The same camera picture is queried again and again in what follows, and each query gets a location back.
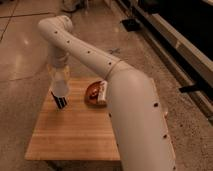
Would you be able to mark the wooden folding table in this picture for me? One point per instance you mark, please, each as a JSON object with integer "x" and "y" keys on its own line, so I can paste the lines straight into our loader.
{"x": 76, "y": 132}

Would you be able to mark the brown wooden bowl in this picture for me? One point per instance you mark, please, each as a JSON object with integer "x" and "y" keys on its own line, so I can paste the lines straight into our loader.
{"x": 91, "y": 94}

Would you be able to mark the white plastic bottle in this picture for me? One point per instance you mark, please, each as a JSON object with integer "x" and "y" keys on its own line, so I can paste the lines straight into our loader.
{"x": 102, "y": 92}

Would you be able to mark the black floor plate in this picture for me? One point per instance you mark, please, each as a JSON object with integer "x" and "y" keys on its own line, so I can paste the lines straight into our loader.
{"x": 130, "y": 25}

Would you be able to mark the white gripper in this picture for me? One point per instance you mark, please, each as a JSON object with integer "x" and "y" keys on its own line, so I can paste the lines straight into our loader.
{"x": 58, "y": 74}

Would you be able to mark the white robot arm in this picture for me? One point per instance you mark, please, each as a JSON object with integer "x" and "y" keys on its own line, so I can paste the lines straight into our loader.
{"x": 135, "y": 111}

